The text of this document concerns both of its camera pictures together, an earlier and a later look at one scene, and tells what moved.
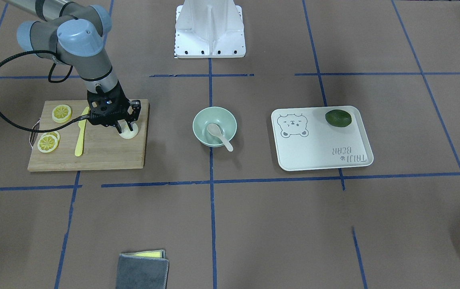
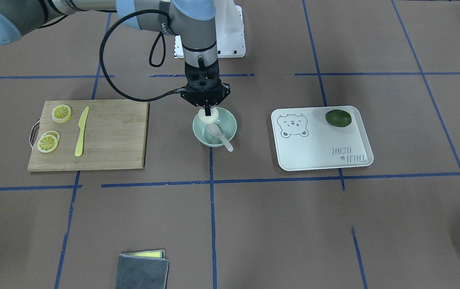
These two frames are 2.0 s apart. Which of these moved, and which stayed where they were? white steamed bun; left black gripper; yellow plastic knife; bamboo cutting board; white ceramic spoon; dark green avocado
Moved: white steamed bun; left black gripper
Stayed: yellow plastic knife; white ceramic spoon; dark green avocado; bamboo cutting board
